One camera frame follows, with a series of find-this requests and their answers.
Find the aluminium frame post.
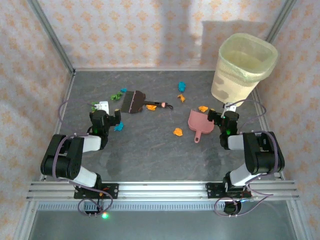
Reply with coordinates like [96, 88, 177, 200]
[265, 0, 297, 43]
[27, 0, 76, 76]

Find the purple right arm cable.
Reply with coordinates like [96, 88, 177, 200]
[214, 99, 280, 218]

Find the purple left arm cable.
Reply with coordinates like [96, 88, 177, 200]
[58, 98, 114, 217]

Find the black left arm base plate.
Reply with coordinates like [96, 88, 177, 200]
[74, 183, 119, 200]

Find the grey slotted cable duct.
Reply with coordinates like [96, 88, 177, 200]
[37, 202, 292, 212]

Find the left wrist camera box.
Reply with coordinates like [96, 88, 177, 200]
[96, 100, 110, 113]

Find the brown hand brush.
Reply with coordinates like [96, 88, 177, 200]
[121, 90, 174, 114]

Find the green plastic bin liner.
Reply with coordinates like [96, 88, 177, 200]
[218, 33, 279, 83]

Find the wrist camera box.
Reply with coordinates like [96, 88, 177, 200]
[223, 102, 237, 113]
[96, 100, 110, 113]

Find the cream mesh waste bin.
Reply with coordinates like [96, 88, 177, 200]
[210, 33, 279, 108]

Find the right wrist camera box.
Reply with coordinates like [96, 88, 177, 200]
[223, 102, 237, 113]

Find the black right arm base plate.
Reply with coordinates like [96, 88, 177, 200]
[206, 182, 252, 200]

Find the aluminium mounting rail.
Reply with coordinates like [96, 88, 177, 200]
[26, 181, 300, 201]

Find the black cable port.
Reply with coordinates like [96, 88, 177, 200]
[83, 201, 101, 216]

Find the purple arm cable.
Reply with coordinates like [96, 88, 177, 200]
[58, 98, 114, 217]
[214, 99, 280, 218]

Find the aluminium table edge rail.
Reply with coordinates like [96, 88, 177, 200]
[39, 72, 76, 182]
[252, 87, 286, 180]

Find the pink plastic dustpan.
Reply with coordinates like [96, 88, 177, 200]
[188, 109, 215, 144]

